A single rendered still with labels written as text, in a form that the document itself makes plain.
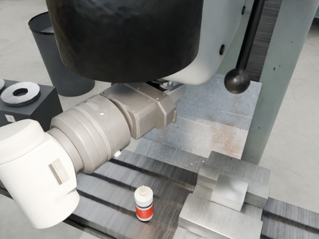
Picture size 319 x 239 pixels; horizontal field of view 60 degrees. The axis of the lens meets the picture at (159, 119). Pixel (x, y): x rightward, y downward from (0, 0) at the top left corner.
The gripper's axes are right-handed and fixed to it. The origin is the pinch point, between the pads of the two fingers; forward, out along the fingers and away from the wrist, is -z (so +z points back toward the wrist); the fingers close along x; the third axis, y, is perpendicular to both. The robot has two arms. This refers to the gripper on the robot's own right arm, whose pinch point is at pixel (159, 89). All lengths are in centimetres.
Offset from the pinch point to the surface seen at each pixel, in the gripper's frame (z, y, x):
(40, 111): 8.7, 16.5, 31.0
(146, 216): 6.0, 31.1, -1.5
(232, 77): 3.4, -9.8, -13.8
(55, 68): -65, 93, 171
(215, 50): 4.1, -12.7, -11.5
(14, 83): 8.0, 14.8, 44.5
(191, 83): 5.7, -8.5, -9.9
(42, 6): -176, 122, 391
